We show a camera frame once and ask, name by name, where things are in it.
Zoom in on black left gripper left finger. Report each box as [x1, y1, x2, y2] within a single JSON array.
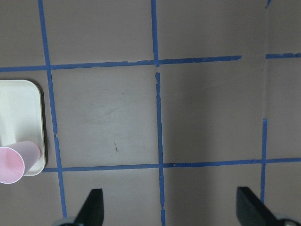
[[74, 189, 104, 226]]

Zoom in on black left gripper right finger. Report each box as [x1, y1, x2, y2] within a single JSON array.
[[236, 186, 279, 226]]

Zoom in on cream plastic tray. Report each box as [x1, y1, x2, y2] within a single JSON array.
[[0, 80, 46, 176]]

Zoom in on pink plastic cup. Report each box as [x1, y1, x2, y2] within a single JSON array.
[[0, 141, 41, 184]]

